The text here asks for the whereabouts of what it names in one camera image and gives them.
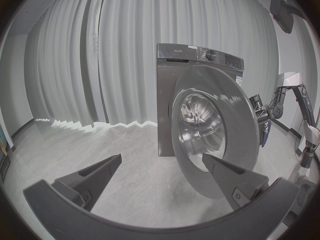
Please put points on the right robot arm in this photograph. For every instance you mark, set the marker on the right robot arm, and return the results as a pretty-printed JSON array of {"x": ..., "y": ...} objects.
[{"x": 303, "y": 101}]

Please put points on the washing machine door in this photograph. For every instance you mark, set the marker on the washing machine door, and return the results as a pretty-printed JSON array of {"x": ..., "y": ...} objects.
[{"x": 240, "y": 144}]

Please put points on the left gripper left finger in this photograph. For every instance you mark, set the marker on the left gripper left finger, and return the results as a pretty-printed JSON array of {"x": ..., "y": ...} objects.
[{"x": 97, "y": 177}]

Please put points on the white curtain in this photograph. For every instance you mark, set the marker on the white curtain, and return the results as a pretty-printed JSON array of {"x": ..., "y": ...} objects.
[
  {"x": 187, "y": 16},
  {"x": 62, "y": 66}
]

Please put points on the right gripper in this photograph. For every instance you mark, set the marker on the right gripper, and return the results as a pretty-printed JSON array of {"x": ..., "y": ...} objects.
[{"x": 262, "y": 116}]

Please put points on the grey washing machine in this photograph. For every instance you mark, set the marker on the grey washing machine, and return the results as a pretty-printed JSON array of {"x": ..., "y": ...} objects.
[{"x": 165, "y": 104}]

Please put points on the dark blue garment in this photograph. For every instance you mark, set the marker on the dark blue garment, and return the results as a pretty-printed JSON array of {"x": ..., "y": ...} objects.
[{"x": 265, "y": 134}]

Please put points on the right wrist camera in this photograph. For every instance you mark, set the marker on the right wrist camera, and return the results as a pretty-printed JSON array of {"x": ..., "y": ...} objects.
[{"x": 256, "y": 102}]

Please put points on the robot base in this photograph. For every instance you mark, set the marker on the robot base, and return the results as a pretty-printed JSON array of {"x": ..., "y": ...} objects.
[{"x": 303, "y": 194}]

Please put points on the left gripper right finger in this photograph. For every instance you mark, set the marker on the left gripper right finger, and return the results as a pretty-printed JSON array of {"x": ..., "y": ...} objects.
[{"x": 230, "y": 179}]

